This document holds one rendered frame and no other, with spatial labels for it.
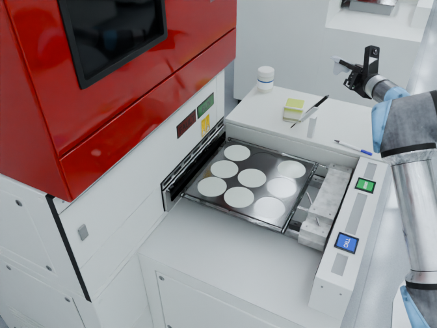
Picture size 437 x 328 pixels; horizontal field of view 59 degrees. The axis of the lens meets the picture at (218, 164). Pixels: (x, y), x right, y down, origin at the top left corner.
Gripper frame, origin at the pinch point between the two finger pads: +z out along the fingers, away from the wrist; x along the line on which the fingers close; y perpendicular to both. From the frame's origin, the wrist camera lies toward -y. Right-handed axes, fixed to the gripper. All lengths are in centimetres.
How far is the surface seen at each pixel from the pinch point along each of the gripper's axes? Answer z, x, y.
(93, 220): -49, -83, 43
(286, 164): -17.7, -17.4, 37.9
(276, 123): -0.5, -18.1, 29.8
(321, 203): -37, -11, 40
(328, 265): -66, -25, 38
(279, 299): -64, -31, 55
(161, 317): -38, -53, 96
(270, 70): 24.5, -16.7, 17.2
